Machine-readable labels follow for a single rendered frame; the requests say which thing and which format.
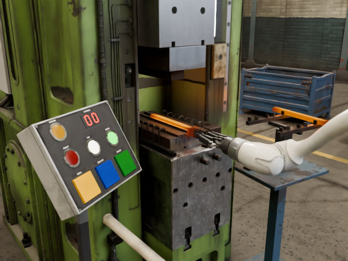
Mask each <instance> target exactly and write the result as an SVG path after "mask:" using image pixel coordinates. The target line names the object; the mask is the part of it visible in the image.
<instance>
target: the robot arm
mask: <svg viewBox="0 0 348 261"><path fill-rule="evenodd" d="M346 133H348V109H346V110H345V111H343V112H342V113H340V114H338V115H337V116H335V117H334V118H332V119H331V120H329V121H328V122H327V123H326V124H325V125H323V126H322V127H321V128H320V129H319V130H317V131H316V132H315V133H314V134H313V135H312V136H310V137H309V138H307V139H305V140H302V141H294V140H292V139H289V140H285V141H280V142H276V143H274V144H265V143H261V142H250V141H248V140H244V139H242V138H234V137H232V136H227V135H223V134H220V133H217V132H208V135H205V134H204V132H201V131H199V130H196V129H194V128H192V135H193V136H196V137H198V138H199V141H200V142H202V143H203V144H205V145H207V146H208V147H209V148H210V149H211V148H212V147H216V148H219V149H221V150H222V152H223V153H224V154H226V155H228V156H229V157H230V158H231V159H233V160H235V161H237V162H239V163H242V164H243V165H244V166H245V167H246V168H248V169H250V170H252V171H254V172H257V173H259V174H262V175H267V176H276V175H278V174H279V173H280V172H282V171H287V170H291V169H294V168H295V167H297V166H298V165H299V164H301V163H302V162H303V158H304V157H305V156H307V155H309V154H311V153H313V152H315V151H316V150H318V149H320V148H322V147H323V146H325V145H327V144H329V143H330V142H332V141H334V140H335V139H337V138H339V137H340V136H342V135H344V134H346Z"/></svg>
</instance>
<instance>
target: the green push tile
mask: <svg viewBox="0 0 348 261"><path fill-rule="evenodd" d="M114 159H115V161H116V163H117V165H118V167H119V169H120V171H121V173H122V175H123V176H124V177H125V176H126V175H128V174H129V173H131V172H132V171H134V170H135V169H136V168H137V167H136V165H135V163H134V161H133V159H132V157H131V155H130V153H129V151H128V150H125V151H123V152H121V153H119V154H117V155H116V156H114Z"/></svg>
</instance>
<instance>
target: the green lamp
mask: <svg viewBox="0 0 348 261"><path fill-rule="evenodd" d="M108 139H109V141H110V142H111V143H112V144H116V143H117V141H118V139H117V136H116V134H115V133H113V132H109V133H108Z"/></svg>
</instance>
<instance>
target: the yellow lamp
mask: <svg viewBox="0 0 348 261"><path fill-rule="evenodd" d="M52 133H53V135H54V136H55V137H56V138H58V139H62V138H64V136H65V131H64V129H63V128H62V127H61V126H60V125H53V127H52Z"/></svg>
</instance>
